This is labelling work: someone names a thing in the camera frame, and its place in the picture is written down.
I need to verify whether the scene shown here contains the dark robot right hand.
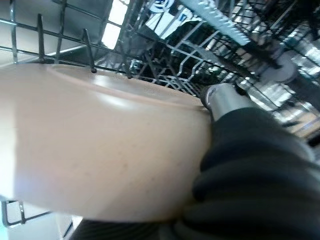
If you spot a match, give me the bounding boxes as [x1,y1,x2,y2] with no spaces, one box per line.
[68,83,320,240]

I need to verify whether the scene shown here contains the white ceramic plate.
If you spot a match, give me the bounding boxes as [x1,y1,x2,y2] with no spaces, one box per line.
[0,62,213,223]

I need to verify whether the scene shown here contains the open dishwasher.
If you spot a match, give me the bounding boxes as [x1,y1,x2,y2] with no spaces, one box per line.
[0,0,320,240]

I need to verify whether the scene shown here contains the dark wire dishwasher rack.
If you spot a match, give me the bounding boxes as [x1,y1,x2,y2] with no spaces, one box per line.
[0,0,320,228]

